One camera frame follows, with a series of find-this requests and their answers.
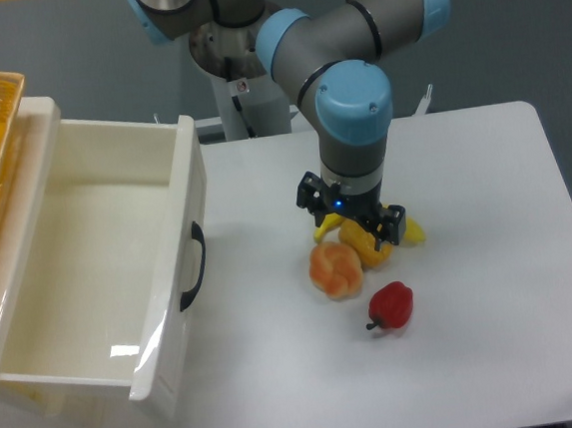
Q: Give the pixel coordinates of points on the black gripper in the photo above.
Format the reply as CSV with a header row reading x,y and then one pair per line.
x,y
318,199

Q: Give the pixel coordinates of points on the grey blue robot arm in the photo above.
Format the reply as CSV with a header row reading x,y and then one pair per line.
x,y
265,61

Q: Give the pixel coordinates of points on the orange croissant bread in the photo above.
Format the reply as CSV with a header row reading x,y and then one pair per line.
x,y
363,243

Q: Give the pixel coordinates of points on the round knotted bread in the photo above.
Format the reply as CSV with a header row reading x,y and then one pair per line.
x,y
335,269

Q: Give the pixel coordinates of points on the yellow banana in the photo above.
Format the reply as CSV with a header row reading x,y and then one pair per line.
x,y
413,233

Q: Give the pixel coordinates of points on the red bell pepper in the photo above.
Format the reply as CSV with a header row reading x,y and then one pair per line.
x,y
391,307

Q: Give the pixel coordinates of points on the white clip behind table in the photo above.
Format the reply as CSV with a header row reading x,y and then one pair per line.
x,y
425,101

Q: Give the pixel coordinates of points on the white open drawer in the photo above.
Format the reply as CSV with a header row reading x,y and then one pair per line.
x,y
97,316

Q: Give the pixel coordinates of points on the white drawer cabinet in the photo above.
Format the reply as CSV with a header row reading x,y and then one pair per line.
x,y
33,140

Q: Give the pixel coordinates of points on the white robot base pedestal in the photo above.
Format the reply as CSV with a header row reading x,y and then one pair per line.
x,y
250,103

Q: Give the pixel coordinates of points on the black drawer handle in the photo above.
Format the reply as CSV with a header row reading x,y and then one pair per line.
x,y
198,268

